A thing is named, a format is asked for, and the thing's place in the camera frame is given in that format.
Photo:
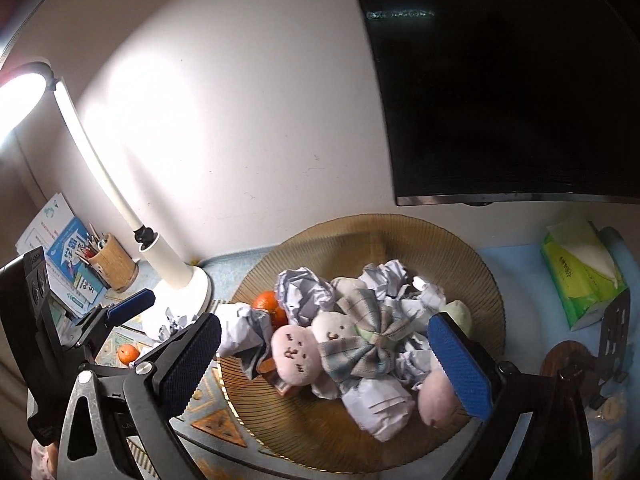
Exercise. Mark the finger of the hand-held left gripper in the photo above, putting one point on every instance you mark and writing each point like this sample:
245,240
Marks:
132,305

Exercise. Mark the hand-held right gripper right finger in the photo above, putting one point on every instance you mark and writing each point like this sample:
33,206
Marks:
460,365

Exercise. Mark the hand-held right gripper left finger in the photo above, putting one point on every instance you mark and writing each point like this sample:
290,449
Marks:
185,360

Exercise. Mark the white paper ball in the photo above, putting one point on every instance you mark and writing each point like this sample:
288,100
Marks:
305,295
430,302
415,362
172,324
390,276

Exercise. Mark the orange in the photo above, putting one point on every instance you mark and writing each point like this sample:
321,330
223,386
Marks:
128,354
280,317
264,300

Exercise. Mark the paper ball grey inside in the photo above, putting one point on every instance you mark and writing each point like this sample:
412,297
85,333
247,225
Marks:
240,332

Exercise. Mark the red snack packet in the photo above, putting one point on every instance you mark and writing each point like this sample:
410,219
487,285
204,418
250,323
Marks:
270,367

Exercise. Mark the ruled paper ball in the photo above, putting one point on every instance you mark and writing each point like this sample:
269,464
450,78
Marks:
380,407

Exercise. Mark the pastel plush toy plaid bow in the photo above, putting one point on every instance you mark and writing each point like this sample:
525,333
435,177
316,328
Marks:
350,345

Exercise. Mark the amber ribbed glass plate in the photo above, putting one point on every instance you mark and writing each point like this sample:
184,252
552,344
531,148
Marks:
310,435

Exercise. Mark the bamboo pen holder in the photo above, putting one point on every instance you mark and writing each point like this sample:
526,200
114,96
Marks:
117,265

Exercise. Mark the white desk lamp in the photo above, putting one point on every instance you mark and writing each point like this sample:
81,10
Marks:
165,270

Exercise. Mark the patterned woven table mat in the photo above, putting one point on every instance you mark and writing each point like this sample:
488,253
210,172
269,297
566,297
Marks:
220,425

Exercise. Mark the blue workbook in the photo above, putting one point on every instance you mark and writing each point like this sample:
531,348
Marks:
70,255

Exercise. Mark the bunch of pens and pencils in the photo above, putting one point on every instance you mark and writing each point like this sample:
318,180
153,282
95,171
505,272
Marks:
87,245

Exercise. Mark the brown round coaster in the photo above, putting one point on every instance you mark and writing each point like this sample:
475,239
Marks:
560,360

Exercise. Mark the white workbook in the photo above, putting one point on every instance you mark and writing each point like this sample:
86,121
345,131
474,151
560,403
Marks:
42,220

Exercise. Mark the light blue desk pad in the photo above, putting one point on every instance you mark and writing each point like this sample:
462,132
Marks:
520,275

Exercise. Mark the green tissue pack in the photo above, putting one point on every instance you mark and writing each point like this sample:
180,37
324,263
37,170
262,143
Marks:
580,280

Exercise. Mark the black perforated metal stand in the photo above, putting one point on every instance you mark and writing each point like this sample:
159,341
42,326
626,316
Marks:
612,340

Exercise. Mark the black monitor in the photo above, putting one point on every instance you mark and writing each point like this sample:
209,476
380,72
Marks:
500,85

